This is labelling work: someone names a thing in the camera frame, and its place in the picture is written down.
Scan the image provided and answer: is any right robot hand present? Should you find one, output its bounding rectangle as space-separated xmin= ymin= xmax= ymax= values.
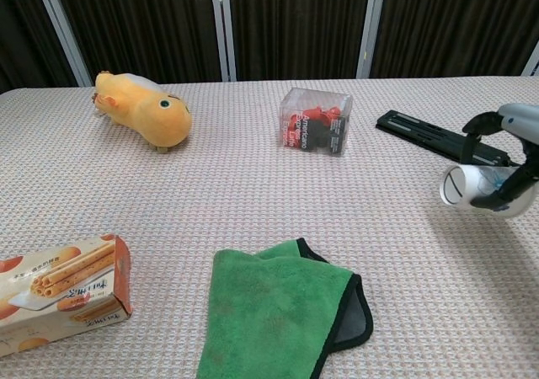
xmin=460 ymin=103 xmax=539 ymax=212

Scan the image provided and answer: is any white floral paper cup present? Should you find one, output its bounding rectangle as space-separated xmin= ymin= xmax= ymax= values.
xmin=439 ymin=163 xmax=536 ymax=219

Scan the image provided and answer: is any black folding stand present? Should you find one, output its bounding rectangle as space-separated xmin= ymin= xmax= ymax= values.
xmin=376 ymin=109 xmax=526 ymax=169

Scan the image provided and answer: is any clear box of coffee capsules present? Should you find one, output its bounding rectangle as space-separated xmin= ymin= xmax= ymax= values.
xmin=280 ymin=87 xmax=353 ymax=158

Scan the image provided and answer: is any checkered tablecloth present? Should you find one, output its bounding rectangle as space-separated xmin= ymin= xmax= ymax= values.
xmin=0 ymin=74 xmax=539 ymax=379

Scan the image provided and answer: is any green microfiber cloth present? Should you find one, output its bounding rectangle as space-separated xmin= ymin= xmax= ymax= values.
xmin=196 ymin=238 xmax=375 ymax=379

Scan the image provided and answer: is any orange plush toy animal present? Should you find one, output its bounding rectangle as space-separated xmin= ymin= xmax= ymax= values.
xmin=91 ymin=71 xmax=193 ymax=154

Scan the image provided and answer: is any egg roll biscuit box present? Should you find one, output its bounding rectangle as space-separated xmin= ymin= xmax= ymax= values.
xmin=0 ymin=233 xmax=133 ymax=359

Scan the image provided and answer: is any white partition frame post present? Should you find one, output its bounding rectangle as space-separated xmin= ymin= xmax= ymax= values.
xmin=355 ymin=0 xmax=388 ymax=79
xmin=32 ymin=0 xmax=93 ymax=88
xmin=209 ymin=0 xmax=237 ymax=83
xmin=520 ymin=45 xmax=539 ymax=77

